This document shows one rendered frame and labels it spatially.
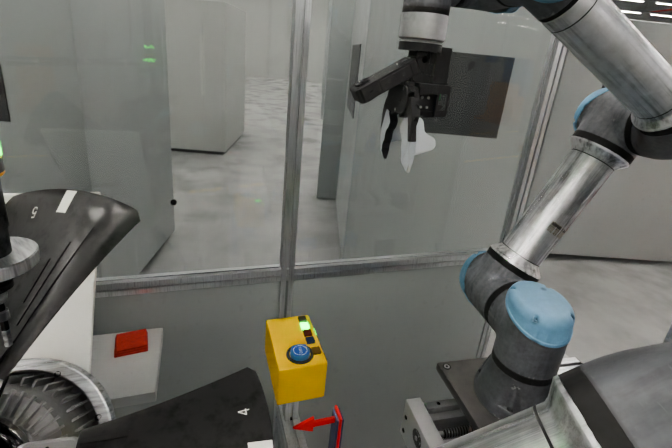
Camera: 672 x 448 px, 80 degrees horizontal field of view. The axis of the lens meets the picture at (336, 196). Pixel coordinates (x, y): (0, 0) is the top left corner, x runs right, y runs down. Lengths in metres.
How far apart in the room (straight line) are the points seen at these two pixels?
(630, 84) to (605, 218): 3.74
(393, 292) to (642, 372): 1.26
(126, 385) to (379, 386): 0.96
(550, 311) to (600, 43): 0.44
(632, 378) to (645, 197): 4.33
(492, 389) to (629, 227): 3.83
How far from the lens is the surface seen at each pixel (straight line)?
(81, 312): 0.84
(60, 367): 0.80
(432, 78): 0.72
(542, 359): 0.84
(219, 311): 1.34
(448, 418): 0.96
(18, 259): 0.44
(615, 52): 0.71
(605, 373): 0.28
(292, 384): 0.88
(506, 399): 0.89
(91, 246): 0.57
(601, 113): 0.93
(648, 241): 4.81
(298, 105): 1.13
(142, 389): 1.16
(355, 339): 1.55
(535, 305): 0.82
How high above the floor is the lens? 1.65
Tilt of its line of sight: 20 degrees down
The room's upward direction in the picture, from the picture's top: 6 degrees clockwise
